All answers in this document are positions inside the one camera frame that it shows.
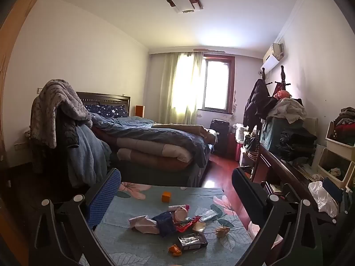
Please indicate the white appliance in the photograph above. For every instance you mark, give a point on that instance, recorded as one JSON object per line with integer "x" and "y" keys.
{"x": 241, "y": 131}

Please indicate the dark brown foil packet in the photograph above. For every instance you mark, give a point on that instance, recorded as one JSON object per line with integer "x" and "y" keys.
{"x": 192, "y": 241}

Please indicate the dark jacket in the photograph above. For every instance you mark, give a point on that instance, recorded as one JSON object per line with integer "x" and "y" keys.
{"x": 68, "y": 133}

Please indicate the wooden framed window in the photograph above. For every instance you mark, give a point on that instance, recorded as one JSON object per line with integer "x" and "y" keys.
{"x": 217, "y": 83}

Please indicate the floral green tablecloth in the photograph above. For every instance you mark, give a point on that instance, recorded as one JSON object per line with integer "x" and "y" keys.
{"x": 144, "y": 249}

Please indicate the dark wooden coat rack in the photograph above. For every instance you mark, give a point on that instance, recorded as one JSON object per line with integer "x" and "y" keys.
{"x": 283, "y": 77}

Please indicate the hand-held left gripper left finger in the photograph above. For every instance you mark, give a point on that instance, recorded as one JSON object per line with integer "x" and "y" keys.
{"x": 102, "y": 199}

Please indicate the white stacking bin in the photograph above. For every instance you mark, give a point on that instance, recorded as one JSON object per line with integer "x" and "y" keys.
{"x": 326, "y": 169}
{"x": 338, "y": 144}

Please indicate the crumpled beige paper ball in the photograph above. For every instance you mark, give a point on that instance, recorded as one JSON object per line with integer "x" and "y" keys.
{"x": 222, "y": 230}

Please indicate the crumpled pink paper wrapper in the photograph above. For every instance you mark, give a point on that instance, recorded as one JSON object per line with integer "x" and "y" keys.
{"x": 144, "y": 223}

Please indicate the pink cloth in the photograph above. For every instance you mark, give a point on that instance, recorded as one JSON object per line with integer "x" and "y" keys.
{"x": 282, "y": 94}

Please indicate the orange wooden nightstand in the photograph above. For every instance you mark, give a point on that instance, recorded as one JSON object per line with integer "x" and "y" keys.
{"x": 140, "y": 110}

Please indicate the white wall air conditioner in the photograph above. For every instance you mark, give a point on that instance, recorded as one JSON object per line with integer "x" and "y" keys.
{"x": 273, "y": 59}

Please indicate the light blue fleece blanket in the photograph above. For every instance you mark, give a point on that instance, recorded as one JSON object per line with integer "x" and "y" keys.
{"x": 83, "y": 158}

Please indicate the orange cube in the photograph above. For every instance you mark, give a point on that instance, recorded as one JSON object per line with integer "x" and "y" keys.
{"x": 166, "y": 196}

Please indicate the beige blanket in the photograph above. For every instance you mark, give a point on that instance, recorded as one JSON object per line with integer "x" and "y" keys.
{"x": 180, "y": 128}

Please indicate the pile of white clothes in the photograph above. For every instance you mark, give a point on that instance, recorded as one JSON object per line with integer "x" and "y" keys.
{"x": 288, "y": 109}

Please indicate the dark blue snack bag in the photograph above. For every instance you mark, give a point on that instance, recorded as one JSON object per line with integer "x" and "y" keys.
{"x": 165, "y": 224}

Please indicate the pale sheer curtain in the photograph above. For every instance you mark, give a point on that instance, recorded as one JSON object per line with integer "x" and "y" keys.
{"x": 180, "y": 84}

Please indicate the striped bag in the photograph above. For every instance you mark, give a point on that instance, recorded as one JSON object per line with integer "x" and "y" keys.
{"x": 252, "y": 149}

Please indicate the dark wooden dresser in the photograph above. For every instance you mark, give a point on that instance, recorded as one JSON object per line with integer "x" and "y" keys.
{"x": 277, "y": 176}

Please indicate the navy star print pillow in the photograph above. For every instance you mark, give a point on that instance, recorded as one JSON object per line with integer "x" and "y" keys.
{"x": 106, "y": 110}

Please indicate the folded grey brown quilt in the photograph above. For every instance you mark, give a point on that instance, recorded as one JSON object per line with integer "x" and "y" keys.
{"x": 149, "y": 156}

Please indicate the folded black clothes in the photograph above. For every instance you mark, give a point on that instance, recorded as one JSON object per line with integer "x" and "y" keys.
{"x": 296, "y": 144}

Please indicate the small orange wrapper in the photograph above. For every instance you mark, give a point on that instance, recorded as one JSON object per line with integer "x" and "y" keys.
{"x": 175, "y": 250}

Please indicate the green storage box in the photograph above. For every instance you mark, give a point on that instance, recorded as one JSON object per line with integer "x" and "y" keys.
{"x": 280, "y": 134}

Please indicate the black suitcase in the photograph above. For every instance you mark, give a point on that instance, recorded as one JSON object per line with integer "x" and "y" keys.
{"x": 219, "y": 135}

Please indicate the blue duvet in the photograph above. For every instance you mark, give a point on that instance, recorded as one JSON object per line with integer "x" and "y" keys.
{"x": 155, "y": 135}

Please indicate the dark wooden bed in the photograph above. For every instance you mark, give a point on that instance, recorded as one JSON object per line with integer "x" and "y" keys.
{"x": 155, "y": 174}

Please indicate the clothes heap in bin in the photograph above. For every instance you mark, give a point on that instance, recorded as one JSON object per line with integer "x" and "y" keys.
{"x": 345, "y": 124}

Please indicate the clear plastic bag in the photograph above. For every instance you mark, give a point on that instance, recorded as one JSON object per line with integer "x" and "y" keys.
{"x": 323, "y": 196}

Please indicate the red snack wrapper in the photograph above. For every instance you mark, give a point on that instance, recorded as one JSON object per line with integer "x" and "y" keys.
{"x": 190, "y": 223}

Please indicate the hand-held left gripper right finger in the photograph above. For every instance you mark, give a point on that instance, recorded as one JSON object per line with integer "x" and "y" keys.
{"x": 249, "y": 196}

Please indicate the red box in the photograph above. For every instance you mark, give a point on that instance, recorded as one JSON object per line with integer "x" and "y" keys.
{"x": 238, "y": 151}

